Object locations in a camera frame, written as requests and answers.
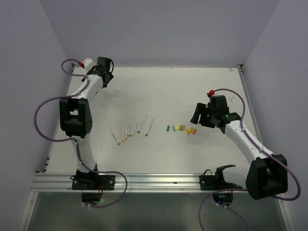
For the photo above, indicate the bright orange capped marker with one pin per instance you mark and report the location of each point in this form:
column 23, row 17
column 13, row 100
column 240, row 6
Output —
column 115, row 137

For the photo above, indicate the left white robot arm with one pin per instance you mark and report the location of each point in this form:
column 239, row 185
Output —
column 76, row 121

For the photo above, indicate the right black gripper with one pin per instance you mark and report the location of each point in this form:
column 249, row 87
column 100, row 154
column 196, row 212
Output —
column 200, row 108

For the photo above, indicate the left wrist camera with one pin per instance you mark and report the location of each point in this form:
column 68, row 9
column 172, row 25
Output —
column 87, row 64

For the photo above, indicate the black mounting plate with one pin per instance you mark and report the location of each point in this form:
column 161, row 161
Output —
column 210, row 183
column 94, row 182

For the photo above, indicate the dark green marker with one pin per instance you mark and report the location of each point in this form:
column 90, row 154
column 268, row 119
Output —
column 141, row 125

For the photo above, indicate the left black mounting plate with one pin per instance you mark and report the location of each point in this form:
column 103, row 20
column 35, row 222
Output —
column 94, row 182

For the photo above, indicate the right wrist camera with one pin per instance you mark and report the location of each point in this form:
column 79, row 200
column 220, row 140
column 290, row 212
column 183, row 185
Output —
column 211, row 93

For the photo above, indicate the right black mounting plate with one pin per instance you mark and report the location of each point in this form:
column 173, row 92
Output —
column 210, row 183

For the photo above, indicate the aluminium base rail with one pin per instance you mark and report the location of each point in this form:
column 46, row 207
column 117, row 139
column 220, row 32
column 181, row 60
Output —
column 140, row 183

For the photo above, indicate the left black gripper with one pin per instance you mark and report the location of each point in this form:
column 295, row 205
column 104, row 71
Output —
column 111, row 76

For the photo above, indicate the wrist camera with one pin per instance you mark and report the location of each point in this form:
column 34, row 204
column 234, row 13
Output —
column 87, row 64
column 211, row 93

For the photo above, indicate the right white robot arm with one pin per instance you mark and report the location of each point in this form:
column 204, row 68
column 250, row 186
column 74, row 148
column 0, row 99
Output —
column 266, row 175

